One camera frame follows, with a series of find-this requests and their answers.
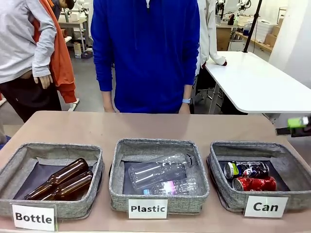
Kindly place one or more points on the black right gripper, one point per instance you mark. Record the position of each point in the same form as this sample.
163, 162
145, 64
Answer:
303, 132

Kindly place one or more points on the dark blue soda can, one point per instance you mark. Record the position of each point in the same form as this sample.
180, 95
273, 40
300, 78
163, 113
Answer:
247, 169

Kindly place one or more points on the red soda can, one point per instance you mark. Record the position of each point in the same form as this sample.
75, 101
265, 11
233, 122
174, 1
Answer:
255, 183

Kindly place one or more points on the small clear water bottle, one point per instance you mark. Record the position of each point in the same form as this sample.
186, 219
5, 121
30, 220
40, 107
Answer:
175, 187

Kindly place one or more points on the large clear plastic bottle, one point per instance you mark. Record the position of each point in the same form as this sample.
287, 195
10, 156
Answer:
160, 170

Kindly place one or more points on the brown glass bottle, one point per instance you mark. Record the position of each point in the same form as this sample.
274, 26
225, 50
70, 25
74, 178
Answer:
60, 188
70, 170

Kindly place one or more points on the person's right forearm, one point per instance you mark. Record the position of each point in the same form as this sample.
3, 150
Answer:
108, 98

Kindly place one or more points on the person's left forearm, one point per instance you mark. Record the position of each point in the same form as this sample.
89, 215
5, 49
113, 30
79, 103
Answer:
188, 91

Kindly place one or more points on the grey fabric basket can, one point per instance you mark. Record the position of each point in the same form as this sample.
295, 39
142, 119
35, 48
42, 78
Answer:
250, 150

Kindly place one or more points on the white label Can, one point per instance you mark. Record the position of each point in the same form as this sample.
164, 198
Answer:
266, 207

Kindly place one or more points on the grey fabric basket plastic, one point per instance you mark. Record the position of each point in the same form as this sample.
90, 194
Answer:
155, 155

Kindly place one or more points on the grey fabric basket bottle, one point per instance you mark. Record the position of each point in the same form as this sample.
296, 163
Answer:
60, 179

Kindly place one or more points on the person's left hand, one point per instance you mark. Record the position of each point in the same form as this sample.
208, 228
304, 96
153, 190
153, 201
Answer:
184, 108

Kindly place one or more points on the person's right hand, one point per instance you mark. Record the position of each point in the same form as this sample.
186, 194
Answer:
109, 109

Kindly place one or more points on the bystander's hand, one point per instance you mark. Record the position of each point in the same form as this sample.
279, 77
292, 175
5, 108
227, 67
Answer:
45, 81

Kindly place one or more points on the white side table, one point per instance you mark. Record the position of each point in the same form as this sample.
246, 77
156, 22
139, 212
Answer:
255, 82

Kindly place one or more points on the cardboard boxes on shelf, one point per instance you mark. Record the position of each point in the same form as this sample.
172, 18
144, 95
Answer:
273, 36

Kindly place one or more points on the light blue wristwatch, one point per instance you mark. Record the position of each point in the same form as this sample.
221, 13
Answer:
187, 101

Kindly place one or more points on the black tripod pole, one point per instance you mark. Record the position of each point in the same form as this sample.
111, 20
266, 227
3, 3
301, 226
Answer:
252, 26

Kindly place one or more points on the bystander in white jacket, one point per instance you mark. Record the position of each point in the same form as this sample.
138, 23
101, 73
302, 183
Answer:
211, 31

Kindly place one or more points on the person in blue hoodie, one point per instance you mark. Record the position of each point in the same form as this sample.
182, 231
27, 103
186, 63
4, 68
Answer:
145, 55

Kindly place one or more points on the white label Plastic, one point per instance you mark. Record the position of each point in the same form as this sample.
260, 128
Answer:
148, 208

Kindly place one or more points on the orange jacket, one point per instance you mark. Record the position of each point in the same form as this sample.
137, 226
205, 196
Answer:
62, 53

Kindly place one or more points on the white label Bottle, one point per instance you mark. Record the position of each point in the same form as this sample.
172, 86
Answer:
34, 217

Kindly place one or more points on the bystander in grey shirt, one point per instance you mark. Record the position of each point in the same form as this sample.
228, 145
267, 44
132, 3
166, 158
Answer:
19, 48

